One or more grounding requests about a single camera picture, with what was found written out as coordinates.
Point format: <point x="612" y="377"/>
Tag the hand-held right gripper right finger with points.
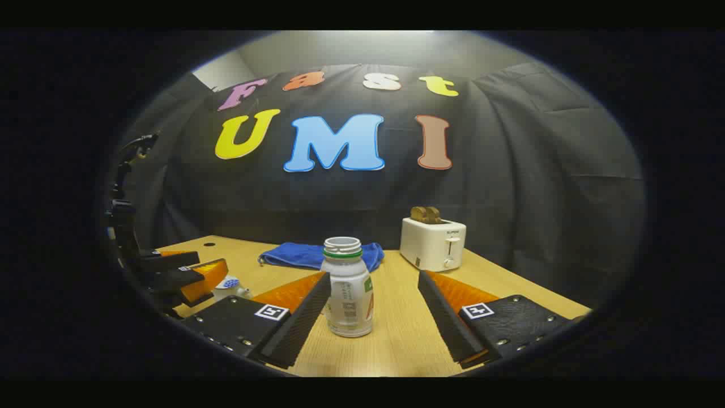
<point x="444" y="323"/>

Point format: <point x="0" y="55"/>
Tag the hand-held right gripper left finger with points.
<point x="303" y="323"/>

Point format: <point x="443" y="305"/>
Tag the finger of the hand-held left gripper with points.
<point x="175" y="281"/>
<point x="170" y="262"/>

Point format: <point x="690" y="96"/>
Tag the white plastic water bottle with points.
<point x="346" y="294"/>

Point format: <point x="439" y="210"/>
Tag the white ceramic teacup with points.
<point x="238" y="293"/>

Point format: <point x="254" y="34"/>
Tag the blue towel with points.
<point x="306" y="255"/>

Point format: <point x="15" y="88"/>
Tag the white toaster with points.
<point x="430" y="243"/>

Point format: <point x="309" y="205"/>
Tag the brown bread slice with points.
<point x="418" y="214"/>
<point x="435" y="215"/>

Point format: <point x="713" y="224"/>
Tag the black backdrop cloth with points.
<point x="510" y="198"/>

